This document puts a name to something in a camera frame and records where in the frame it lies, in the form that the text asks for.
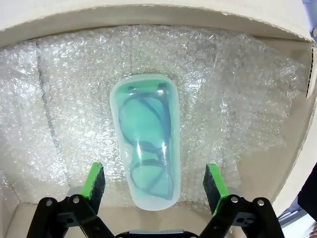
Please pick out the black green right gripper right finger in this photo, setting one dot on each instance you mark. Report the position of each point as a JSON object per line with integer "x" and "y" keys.
{"x": 214, "y": 186}

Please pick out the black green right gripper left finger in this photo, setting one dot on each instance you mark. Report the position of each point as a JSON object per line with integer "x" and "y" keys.
{"x": 94, "y": 183}

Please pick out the translucent plastic glasses case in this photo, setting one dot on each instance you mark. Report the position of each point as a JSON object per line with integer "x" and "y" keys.
{"x": 123, "y": 173}

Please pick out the dark blue framed glasses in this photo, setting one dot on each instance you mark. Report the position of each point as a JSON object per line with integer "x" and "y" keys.
{"x": 164, "y": 111}

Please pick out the brown cardboard shipping box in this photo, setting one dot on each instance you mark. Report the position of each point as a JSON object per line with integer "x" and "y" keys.
{"x": 173, "y": 15}

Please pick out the person's bare hand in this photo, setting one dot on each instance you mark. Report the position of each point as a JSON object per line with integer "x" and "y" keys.
{"x": 314, "y": 229}

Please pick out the clear bubble wrap sheet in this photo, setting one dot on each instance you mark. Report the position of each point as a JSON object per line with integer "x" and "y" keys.
{"x": 74, "y": 99}

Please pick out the person's black clothing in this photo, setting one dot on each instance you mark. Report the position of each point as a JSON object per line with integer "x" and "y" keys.
{"x": 309, "y": 193}

